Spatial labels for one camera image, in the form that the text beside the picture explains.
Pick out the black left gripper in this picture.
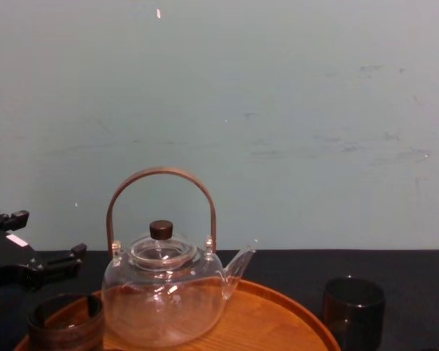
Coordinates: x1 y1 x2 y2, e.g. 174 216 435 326
0 209 89 294

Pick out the round wooden tray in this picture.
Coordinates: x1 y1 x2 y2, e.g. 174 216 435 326
14 278 340 351

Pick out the dark smoked glass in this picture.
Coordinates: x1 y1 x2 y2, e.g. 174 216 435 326
322 276 386 351

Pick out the dark glass with wooden sleeve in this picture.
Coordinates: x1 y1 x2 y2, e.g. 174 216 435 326
26 292 106 351

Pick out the glass teapot lid dark knob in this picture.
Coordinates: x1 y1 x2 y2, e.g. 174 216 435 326
130 219 198 270

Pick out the black table cloth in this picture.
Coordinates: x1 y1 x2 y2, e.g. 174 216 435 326
0 249 439 351

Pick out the clear glass teapot wooden handle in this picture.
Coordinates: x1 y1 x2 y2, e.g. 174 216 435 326
101 167 258 348

